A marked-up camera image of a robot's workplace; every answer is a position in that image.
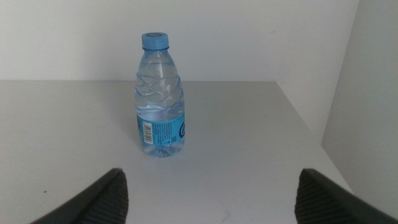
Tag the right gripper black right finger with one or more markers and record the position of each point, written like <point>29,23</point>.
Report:
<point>323,205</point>

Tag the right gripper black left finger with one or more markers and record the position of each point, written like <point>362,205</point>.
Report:
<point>102,202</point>

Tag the clear water bottle blue cap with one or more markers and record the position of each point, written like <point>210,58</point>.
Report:
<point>160,102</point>

